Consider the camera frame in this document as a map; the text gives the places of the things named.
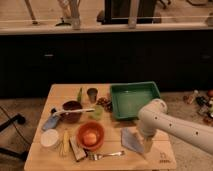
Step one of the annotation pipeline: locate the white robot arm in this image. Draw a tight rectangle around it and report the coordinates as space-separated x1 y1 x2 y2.
138 99 213 155

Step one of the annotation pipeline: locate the blue handled scrubber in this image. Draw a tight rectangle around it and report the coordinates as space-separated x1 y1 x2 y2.
42 108 60 131

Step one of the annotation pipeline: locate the silver fork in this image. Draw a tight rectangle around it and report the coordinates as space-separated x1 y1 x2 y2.
88 151 125 161

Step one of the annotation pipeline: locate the white spatula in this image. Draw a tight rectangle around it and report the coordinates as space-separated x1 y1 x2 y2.
53 108 95 116

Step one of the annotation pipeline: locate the wooden block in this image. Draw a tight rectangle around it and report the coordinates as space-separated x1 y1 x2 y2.
70 136 86 162

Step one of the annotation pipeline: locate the grey metal cup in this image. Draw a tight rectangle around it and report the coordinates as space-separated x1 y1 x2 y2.
87 88 98 103

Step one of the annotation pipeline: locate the green pepper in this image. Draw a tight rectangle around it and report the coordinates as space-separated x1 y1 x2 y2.
77 87 83 103

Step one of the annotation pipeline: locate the orange fruit in bowl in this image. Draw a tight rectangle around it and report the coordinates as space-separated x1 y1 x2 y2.
83 133 97 146

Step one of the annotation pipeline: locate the dark cabinet counter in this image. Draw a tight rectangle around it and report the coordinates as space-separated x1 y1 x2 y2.
0 25 213 98

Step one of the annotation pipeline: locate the wooden folding table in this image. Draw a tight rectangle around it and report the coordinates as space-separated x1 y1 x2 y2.
24 84 177 171

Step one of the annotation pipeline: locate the green plastic tray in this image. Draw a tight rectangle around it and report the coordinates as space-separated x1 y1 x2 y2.
110 82 160 120

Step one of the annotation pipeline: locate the bunch of brown grapes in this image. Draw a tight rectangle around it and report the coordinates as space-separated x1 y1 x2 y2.
97 97 112 112

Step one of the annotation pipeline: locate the orange bowl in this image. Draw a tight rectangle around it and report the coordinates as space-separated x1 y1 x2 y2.
76 121 105 151

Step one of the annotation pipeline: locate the grey-blue towel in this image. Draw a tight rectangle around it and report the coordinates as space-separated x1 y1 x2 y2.
121 128 144 154

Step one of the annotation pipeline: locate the green cup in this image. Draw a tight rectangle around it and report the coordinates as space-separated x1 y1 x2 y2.
89 105 103 121

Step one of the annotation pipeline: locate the dark brown bowl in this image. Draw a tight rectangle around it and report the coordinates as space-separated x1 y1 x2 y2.
61 101 82 123

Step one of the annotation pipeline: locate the black chair base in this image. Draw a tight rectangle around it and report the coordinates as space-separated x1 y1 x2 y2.
0 107 29 161

